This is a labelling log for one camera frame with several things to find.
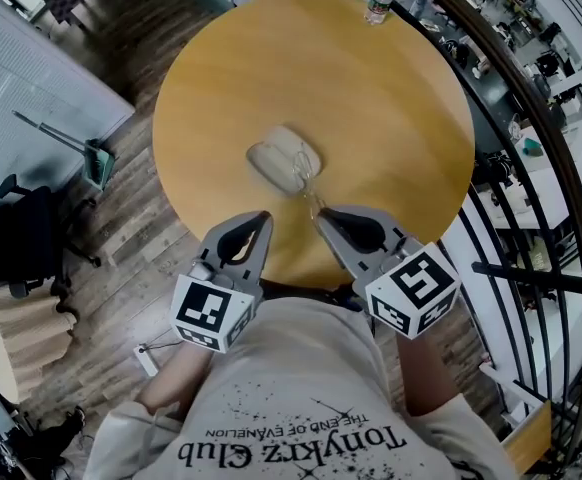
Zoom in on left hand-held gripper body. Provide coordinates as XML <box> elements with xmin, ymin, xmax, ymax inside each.
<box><xmin>169</xmin><ymin>259</ymin><xmax>265</xmax><ymax>354</ymax></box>

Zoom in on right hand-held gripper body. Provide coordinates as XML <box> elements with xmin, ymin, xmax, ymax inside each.
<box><xmin>350</xmin><ymin>237</ymin><xmax>463</xmax><ymax>340</ymax></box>

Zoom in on person's left forearm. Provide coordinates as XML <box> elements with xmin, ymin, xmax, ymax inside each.
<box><xmin>138</xmin><ymin>340</ymin><xmax>213</xmax><ymax>422</ymax></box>

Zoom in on person's right forearm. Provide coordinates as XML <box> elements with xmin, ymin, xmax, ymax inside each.
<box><xmin>395</xmin><ymin>335</ymin><xmax>455</xmax><ymax>417</ymax></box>

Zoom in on person's dark trousers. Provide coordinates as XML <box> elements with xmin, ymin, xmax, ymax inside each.
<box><xmin>260</xmin><ymin>280</ymin><xmax>372</xmax><ymax>320</ymax></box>

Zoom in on white power strip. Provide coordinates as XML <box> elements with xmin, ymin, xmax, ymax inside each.
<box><xmin>133</xmin><ymin>343</ymin><xmax>160</xmax><ymax>377</ymax></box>

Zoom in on white printed t-shirt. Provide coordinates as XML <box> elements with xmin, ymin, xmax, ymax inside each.
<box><xmin>83</xmin><ymin>297</ymin><xmax>517</xmax><ymax>480</ymax></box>

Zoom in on black office chair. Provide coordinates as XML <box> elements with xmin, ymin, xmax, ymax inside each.
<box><xmin>0</xmin><ymin>174</ymin><xmax>102</xmax><ymax>300</ymax></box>

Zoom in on green dustpan with long handle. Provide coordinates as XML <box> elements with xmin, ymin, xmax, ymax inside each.
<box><xmin>12</xmin><ymin>110</ymin><xmax>117</xmax><ymax>192</ymax></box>

